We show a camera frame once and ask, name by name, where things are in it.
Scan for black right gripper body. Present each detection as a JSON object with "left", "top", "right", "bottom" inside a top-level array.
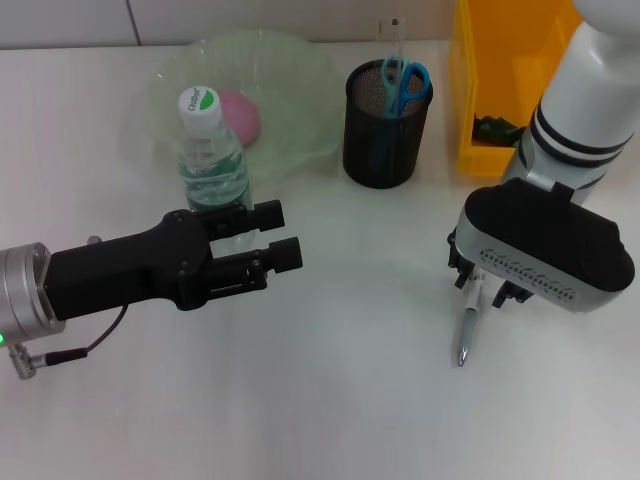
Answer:
[{"left": 446, "top": 227, "right": 476, "bottom": 274}]

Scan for clear plastic ruler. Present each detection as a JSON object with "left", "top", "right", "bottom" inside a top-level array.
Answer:
[{"left": 375, "top": 17, "right": 407, "bottom": 119}]

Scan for green plastic wrapper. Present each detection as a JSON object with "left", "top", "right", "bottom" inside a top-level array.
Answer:
[{"left": 472, "top": 114, "right": 526, "bottom": 147}]

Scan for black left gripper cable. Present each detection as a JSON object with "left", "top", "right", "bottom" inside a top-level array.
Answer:
[{"left": 44, "top": 304, "right": 129, "bottom": 364}]

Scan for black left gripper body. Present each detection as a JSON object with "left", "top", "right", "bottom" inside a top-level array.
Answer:
[{"left": 43, "top": 209, "right": 217, "bottom": 322}]

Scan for black mesh pen holder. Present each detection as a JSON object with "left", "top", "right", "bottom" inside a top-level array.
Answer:
[{"left": 342, "top": 57, "right": 434, "bottom": 190}]

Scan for blue teal sheathed scissors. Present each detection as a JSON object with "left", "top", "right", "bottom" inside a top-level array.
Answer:
[{"left": 369, "top": 56, "right": 432, "bottom": 171}]

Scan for white left wrist cable socket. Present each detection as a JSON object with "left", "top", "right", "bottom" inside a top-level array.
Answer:
[{"left": 7, "top": 343, "right": 49, "bottom": 381}]

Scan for yellow plastic storage bin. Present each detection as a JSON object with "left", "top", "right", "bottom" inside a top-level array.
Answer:
[{"left": 447, "top": 0, "right": 589, "bottom": 177}]

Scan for clear water bottle green label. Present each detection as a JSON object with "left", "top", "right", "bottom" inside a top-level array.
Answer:
[{"left": 177, "top": 85, "right": 254, "bottom": 251}]

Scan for translucent green wavy fruit bowl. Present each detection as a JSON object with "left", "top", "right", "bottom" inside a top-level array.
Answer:
[{"left": 145, "top": 28, "right": 344, "bottom": 187}]

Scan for pink peach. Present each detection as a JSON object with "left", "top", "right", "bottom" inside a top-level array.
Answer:
[{"left": 219, "top": 89, "right": 263, "bottom": 148}]

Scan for silver white ballpoint pen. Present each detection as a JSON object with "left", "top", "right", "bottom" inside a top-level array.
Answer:
[{"left": 452, "top": 273, "right": 487, "bottom": 369}]

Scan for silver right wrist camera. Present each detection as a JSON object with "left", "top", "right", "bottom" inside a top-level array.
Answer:
[{"left": 457, "top": 177, "right": 635, "bottom": 316}]

